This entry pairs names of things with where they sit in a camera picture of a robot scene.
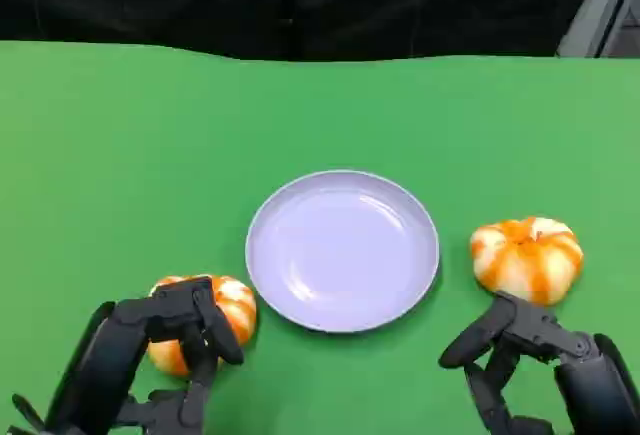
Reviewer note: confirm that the green table cloth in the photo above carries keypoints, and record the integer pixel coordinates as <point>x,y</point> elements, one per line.
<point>150,155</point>

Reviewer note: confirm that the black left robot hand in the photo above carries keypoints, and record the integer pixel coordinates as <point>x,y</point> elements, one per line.
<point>102,355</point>

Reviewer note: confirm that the grey metal frame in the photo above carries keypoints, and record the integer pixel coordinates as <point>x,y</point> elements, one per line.
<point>600,20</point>

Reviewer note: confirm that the black backdrop curtain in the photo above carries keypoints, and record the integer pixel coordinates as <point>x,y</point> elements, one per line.
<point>300,0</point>

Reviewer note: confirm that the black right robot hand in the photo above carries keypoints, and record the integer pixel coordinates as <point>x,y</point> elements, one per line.
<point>595,385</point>

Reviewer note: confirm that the lilac plate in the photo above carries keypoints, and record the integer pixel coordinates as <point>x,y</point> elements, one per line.
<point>342,250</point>

